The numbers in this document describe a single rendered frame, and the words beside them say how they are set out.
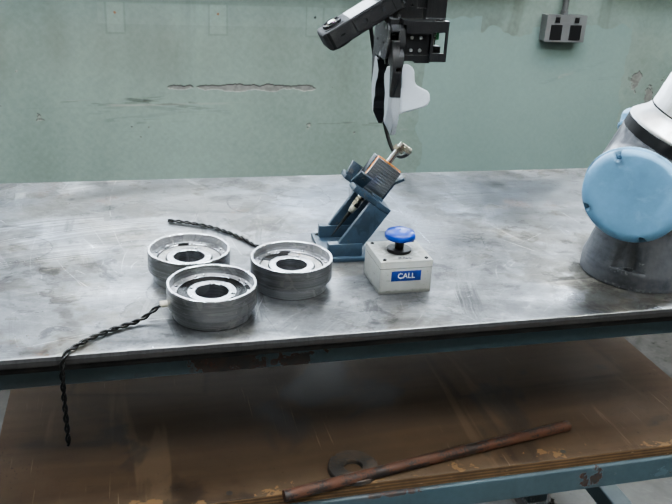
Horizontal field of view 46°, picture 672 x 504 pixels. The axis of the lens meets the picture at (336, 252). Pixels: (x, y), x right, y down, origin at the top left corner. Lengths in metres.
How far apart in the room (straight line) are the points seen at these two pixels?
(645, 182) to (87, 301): 0.66
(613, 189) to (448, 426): 0.46
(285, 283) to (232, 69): 1.66
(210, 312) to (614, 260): 0.55
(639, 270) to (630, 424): 0.29
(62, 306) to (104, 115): 1.63
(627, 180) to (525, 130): 1.99
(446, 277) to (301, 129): 1.63
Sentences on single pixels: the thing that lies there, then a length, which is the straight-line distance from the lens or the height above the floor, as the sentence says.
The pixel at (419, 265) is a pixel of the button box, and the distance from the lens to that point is 1.00.
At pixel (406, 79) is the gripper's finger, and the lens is 1.06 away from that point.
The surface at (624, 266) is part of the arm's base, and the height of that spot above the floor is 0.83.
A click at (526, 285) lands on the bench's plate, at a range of 1.08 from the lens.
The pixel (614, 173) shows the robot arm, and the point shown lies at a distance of 0.94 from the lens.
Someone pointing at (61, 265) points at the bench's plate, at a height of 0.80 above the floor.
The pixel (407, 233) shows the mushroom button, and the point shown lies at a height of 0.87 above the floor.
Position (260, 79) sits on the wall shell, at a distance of 2.58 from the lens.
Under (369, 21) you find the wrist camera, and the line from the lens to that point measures 1.04.
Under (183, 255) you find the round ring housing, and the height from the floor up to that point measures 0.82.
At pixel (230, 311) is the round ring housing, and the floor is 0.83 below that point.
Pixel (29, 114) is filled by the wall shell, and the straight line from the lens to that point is 2.59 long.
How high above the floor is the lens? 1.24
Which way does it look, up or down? 23 degrees down
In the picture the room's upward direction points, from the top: 3 degrees clockwise
